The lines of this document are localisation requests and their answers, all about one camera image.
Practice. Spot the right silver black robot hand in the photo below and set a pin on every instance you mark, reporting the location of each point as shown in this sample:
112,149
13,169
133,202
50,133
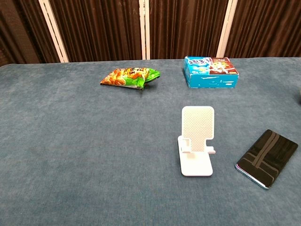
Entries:
299,96

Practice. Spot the black smartphone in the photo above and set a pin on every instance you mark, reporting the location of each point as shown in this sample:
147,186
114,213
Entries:
270,160

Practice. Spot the blue tablecloth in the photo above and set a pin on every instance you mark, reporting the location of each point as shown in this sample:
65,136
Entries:
94,141

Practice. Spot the white phone stand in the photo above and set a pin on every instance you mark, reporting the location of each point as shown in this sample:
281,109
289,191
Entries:
197,124

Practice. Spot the dark brown curtain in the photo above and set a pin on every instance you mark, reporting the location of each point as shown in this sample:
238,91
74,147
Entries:
98,28

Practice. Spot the white upright screen post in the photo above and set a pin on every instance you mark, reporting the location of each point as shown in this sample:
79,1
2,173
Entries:
144,28

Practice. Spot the blue snack box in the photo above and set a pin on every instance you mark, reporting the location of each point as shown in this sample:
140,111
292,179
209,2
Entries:
207,75

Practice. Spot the white slanted screen post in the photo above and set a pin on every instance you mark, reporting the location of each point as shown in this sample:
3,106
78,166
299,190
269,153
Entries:
226,28
53,30

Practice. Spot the green orange snack bag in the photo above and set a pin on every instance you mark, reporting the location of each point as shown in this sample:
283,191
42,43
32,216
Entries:
127,77

